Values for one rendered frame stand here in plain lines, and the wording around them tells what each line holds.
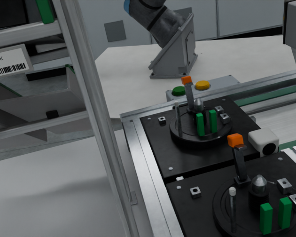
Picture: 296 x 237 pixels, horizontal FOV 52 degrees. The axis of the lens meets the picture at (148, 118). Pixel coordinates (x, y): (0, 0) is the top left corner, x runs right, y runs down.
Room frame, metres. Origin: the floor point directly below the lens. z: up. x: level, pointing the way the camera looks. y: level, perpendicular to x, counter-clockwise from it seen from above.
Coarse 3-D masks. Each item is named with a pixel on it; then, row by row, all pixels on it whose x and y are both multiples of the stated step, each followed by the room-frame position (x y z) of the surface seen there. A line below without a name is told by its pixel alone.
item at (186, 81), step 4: (188, 76) 0.64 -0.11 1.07; (184, 80) 0.64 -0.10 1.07; (188, 80) 0.64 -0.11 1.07; (184, 84) 0.63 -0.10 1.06; (188, 84) 0.62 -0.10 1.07; (192, 84) 0.62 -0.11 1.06; (188, 88) 0.63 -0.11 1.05; (188, 92) 0.63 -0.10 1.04; (192, 92) 0.63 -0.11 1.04; (188, 96) 0.63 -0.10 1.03; (192, 96) 0.63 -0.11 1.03; (188, 100) 0.62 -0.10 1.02; (192, 100) 0.62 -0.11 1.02; (188, 104) 0.62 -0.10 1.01; (192, 104) 0.62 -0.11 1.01; (192, 108) 0.62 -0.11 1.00
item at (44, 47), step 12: (0, 0) 0.38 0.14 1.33; (12, 0) 0.38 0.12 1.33; (24, 0) 0.37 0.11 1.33; (0, 12) 0.37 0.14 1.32; (12, 12) 0.37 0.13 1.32; (24, 12) 0.37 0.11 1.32; (36, 12) 0.40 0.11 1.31; (0, 24) 0.37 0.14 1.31; (12, 24) 0.37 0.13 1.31; (24, 24) 0.36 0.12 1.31; (48, 36) 0.43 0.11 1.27; (60, 36) 0.46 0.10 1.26; (0, 48) 0.46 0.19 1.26; (36, 48) 0.50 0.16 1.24; (48, 48) 0.52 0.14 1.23
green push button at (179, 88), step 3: (174, 87) 0.80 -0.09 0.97; (177, 87) 0.80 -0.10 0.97; (180, 87) 0.79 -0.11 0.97; (183, 87) 0.79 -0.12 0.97; (174, 90) 0.78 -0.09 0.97; (177, 90) 0.78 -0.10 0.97; (180, 90) 0.77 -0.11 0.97; (183, 90) 0.77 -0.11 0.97; (174, 93) 0.77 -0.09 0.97; (177, 93) 0.77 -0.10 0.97; (180, 93) 0.77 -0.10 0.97; (183, 93) 0.77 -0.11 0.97
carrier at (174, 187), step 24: (264, 168) 0.41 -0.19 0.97; (288, 168) 0.40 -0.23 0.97; (168, 192) 0.41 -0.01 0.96; (216, 192) 0.36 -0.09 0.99; (240, 192) 0.35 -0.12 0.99; (264, 192) 0.31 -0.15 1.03; (288, 192) 0.33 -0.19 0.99; (192, 216) 0.34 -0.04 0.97; (216, 216) 0.31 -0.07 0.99; (240, 216) 0.30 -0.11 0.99; (264, 216) 0.27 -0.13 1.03; (288, 216) 0.27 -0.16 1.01
